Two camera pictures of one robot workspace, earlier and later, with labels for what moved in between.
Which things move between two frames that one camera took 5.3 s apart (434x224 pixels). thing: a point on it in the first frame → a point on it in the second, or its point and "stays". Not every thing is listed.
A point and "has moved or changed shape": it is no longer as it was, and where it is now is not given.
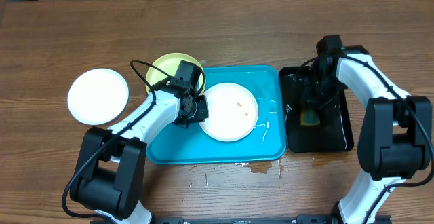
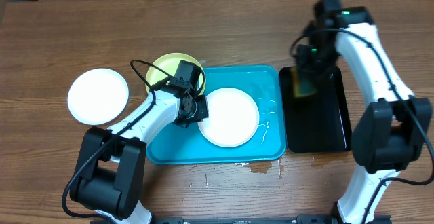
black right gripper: (312, 100) → (305, 58)
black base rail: (300, 219) stays
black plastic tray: (333, 132) stays
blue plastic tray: (177, 145) stays
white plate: (232, 112) has moved or changed shape
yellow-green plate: (169, 62) stays
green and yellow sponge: (309, 118) → (304, 82)
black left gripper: (202, 100) stays
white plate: (97, 96) stays
